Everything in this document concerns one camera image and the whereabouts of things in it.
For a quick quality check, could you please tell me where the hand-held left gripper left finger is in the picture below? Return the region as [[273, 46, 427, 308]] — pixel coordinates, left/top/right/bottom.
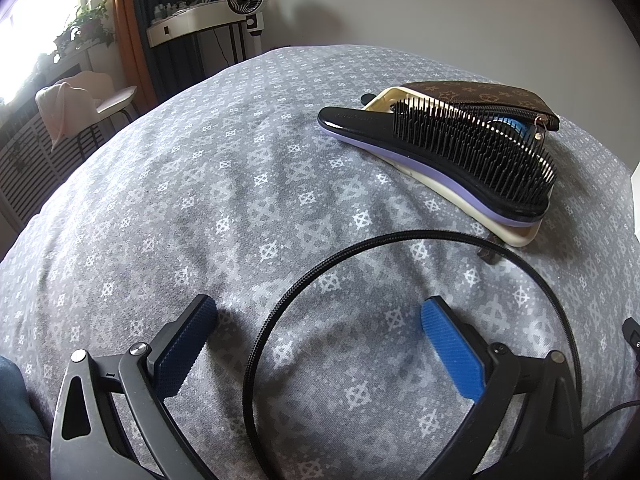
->
[[50, 294, 219, 480]]

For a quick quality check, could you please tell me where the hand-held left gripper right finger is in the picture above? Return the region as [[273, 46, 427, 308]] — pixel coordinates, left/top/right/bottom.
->
[[421, 296, 586, 480]]

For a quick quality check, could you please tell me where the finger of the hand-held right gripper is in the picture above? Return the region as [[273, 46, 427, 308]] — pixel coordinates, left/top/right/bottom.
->
[[622, 317, 640, 376]]

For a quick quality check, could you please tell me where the black hoop cable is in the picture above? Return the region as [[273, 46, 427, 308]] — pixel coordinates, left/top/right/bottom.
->
[[242, 229, 584, 480]]

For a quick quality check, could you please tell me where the white cardboard box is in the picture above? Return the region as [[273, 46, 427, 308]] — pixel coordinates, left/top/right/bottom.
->
[[630, 160, 640, 241]]

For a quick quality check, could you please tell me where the black and purple hairbrush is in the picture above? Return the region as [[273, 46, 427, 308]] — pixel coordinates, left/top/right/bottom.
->
[[317, 97, 559, 226]]

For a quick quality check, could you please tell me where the brown patterned pouch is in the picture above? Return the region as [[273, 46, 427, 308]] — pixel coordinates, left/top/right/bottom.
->
[[405, 80, 561, 134]]

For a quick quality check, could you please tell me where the cream hair claw clip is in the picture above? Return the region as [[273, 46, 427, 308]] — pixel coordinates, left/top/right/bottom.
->
[[361, 86, 544, 247]]

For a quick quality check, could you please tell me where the grey patterned bedsheet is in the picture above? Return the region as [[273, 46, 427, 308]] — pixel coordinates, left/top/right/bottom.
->
[[0, 45, 640, 480]]

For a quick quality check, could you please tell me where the person's blue clothing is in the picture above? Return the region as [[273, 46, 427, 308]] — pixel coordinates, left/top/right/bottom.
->
[[0, 355, 49, 480]]

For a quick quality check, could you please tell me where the slatted radiator cover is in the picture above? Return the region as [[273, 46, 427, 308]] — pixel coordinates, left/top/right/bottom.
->
[[0, 50, 102, 234]]

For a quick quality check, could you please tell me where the chair with pink towel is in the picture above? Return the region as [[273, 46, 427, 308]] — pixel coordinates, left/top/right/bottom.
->
[[35, 71, 119, 151]]

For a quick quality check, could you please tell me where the orange curtain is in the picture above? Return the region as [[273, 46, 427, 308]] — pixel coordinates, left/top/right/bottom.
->
[[111, 0, 157, 107]]

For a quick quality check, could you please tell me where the white curved shelf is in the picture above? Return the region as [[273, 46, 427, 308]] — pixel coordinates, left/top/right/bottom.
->
[[146, 0, 236, 50]]

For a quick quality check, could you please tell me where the green potted plant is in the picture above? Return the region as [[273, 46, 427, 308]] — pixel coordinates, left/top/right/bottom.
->
[[52, 0, 116, 57]]

